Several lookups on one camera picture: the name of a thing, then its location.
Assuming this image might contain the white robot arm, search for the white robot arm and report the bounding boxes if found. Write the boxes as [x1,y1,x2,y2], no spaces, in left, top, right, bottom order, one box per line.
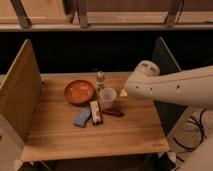
[124,60,213,110]

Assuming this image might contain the small clear glass bottle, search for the small clear glass bottle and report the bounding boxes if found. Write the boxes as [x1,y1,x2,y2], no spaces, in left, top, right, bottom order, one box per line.
[96,71,105,90]

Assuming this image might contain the orange wooden bowl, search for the orange wooden bowl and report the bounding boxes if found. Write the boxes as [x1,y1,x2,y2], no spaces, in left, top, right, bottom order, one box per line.
[64,80,95,106]

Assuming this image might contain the blue sponge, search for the blue sponge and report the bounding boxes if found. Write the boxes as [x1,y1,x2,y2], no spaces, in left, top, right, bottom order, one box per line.
[73,108,91,127]

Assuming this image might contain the right dark side panel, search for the right dark side panel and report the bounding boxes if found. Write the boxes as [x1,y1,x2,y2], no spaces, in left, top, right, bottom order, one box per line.
[152,37,186,135]

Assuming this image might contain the left wooden side panel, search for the left wooden side panel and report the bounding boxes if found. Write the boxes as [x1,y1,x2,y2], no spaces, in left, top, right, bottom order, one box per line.
[0,39,42,141]

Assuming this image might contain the wooden shelf with metal brackets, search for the wooden shelf with metal brackets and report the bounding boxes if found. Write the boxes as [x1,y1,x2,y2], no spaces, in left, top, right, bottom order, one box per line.
[0,0,213,32]

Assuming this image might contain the black cables on floor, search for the black cables on floor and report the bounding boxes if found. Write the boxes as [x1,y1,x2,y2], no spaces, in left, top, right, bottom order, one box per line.
[172,108,208,164]

